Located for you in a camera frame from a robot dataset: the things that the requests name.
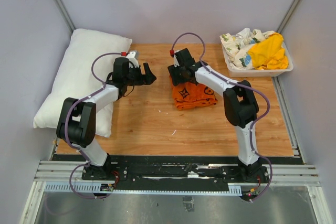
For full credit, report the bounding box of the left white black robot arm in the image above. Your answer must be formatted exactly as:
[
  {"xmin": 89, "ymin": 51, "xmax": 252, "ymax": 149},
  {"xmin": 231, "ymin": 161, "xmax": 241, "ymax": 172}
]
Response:
[{"xmin": 56, "ymin": 56, "xmax": 156, "ymax": 180}]

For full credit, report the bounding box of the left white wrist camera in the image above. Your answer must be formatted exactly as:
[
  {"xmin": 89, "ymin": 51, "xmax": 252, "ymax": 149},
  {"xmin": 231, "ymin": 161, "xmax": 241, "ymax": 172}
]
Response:
[{"xmin": 126, "ymin": 50, "xmax": 139, "ymax": 67}]

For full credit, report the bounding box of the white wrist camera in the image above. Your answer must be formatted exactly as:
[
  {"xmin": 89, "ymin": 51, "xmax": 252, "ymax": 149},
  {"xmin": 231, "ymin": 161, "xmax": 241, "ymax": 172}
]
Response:
[
  {"xmin": 173, "ymin": 54, "xmax": 180, "ymax": 67},
  {"xmin": 126, "ymin": 50, "xmax": 139, "ymax": 67}
]

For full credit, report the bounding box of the white plastic bin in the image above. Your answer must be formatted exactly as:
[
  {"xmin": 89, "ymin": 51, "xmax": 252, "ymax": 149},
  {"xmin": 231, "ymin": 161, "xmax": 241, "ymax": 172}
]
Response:
[{"xmin": 222, "ymin": 42, "xmax": 293, "ymax": 78}]

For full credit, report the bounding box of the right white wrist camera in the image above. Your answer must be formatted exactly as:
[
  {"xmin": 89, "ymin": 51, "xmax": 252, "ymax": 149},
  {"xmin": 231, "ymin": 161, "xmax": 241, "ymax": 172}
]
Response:
[{"xmin": 173, "ymin": 54, "xmax": 180, "ymax": 67}]

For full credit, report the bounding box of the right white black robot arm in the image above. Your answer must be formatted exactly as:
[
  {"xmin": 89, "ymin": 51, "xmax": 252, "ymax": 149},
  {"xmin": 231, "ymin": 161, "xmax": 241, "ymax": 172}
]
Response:
[{"xmin": 168, "ymin": 48, "xmax": 261, "ymax": 182}]

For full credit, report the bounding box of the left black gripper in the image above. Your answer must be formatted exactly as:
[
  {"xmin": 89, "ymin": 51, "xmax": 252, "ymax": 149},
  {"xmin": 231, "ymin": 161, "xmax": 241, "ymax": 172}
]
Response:
[{"xmin": 124, "ymin": 62, "xmax": 156, "ymax": 86}]

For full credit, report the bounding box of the orange black-patterned plush pillowcase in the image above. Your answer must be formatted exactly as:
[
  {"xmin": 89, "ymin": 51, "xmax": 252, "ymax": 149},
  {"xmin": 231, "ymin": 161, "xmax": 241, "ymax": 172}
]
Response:
[{"xmin": 170, "ymin": 77, "xmax": 217, "ymax": 110}]

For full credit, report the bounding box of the grey slotted cable duct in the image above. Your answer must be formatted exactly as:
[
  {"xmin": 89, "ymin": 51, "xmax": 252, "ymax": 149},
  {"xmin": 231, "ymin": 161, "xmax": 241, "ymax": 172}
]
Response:
[{"xmin": 45, "ymin": 180, "xmax": 243, "ymax": 196}]

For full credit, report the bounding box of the left aluminium corner post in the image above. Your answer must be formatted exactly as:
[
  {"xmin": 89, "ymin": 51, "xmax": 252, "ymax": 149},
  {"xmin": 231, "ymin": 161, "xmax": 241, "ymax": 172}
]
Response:
[{"xmin": 54, "ymin": 0, "xmax": 76, "ymax": 34}]

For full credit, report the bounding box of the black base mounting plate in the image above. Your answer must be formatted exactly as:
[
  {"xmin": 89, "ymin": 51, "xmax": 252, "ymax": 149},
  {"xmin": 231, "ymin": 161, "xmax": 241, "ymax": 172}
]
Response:
[{"xmin": 47, "ymin": 154, "xmax": 304, "ymax": 186}]

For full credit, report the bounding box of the white pillow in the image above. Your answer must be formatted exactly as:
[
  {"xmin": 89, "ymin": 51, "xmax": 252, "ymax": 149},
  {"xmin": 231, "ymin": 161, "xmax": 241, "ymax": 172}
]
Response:
[{"xmin": 33, "ymin": 29, "xmax": 132, "ymax": 129}]

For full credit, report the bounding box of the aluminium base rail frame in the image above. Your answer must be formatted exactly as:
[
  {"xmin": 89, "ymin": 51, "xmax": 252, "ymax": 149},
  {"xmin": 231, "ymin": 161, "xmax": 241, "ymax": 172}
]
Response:
[{"xmin": 19, "ymin": 48, "xmax": 334, "ymax": 224}]

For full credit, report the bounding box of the yellow and white floral cloth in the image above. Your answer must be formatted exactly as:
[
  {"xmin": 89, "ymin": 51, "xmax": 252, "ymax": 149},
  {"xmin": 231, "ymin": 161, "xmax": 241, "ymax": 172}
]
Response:
[{"xmin": 220, "ymin": 28, "xmax": 289, "ymax": 70}]

